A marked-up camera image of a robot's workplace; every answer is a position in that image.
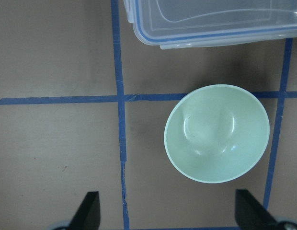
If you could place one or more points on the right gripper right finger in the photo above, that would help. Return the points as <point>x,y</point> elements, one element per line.
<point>251,215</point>

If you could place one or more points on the clear plastic food container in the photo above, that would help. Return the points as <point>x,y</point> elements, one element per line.
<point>172,24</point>

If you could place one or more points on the green bowl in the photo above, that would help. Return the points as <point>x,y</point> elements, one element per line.
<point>216,134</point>

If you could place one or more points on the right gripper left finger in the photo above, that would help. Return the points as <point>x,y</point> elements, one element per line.
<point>87,216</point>

